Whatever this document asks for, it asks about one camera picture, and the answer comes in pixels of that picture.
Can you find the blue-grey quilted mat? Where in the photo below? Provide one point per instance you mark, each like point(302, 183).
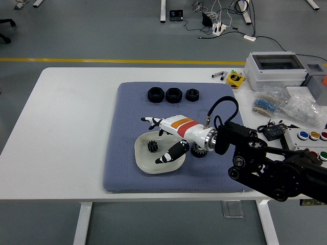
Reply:
point(153, 114)

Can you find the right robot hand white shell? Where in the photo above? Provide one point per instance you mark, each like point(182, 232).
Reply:
point(186, 127)

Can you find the large black hex nut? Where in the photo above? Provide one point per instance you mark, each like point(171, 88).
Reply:
point(169, 98)
point(151, 97)

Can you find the white power strip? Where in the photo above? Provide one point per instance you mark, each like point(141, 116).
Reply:
point(219, 28)

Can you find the clear bag of white parts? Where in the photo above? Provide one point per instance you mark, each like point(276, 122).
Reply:
point(304, 109)

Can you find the white square plate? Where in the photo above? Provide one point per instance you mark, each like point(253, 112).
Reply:
point(145, 163)

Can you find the yellow black striped bar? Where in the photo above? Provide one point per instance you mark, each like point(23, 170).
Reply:
point(313, 202)

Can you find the small black gear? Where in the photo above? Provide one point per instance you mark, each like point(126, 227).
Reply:
point(152, 147)

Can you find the white desk leg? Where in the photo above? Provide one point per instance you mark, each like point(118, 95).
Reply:
point(162, 11)
point(313, 4)
point(37, 3)
point(246, 18)

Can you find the white power adapter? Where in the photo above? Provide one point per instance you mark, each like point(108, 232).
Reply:
point(249, 37)

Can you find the metal floor bracket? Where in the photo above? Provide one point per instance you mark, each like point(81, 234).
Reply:
point(20, 6)

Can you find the black device with screen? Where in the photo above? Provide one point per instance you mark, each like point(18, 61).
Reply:
point(176, 15)

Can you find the grey electrical enclosure box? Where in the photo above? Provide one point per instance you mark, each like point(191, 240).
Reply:
point(268, 76)

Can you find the flat white box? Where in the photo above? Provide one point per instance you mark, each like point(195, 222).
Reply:
point(297, 92)

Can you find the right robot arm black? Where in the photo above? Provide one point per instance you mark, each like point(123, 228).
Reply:
point(281, 166)

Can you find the button box red green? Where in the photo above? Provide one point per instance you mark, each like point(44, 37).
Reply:
point(318, 155)

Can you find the small black hex nut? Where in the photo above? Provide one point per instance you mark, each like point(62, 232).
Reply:
point(188, 97)

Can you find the button box blue yellow red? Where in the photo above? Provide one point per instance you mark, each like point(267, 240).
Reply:
point(293, 139)

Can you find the large black bevel gear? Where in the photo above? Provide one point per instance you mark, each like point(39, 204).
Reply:
point(199, 153)

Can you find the black office chair base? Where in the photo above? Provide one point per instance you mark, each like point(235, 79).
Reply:
point(6, 23)

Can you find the grey plastic box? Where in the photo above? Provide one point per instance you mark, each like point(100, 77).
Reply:
point(316, 84)

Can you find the clear bag of components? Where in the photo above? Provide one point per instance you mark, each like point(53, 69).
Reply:
point(274, 90)

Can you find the grey metal floor plate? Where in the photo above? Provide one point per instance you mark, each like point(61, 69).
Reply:
point(232, 209)

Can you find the black power adapter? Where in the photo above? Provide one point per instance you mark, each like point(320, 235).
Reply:
point(207, 20)

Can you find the yellow tape measure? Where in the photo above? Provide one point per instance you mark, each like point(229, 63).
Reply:
point(235, 79)

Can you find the blue resistor tape roll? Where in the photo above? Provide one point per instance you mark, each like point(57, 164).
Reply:
point(265, 104)

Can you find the orange knob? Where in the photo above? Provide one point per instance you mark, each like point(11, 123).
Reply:
point(325, 81)

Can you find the white table leg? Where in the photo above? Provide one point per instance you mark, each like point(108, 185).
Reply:
point(268, 224)
point(82, 224)

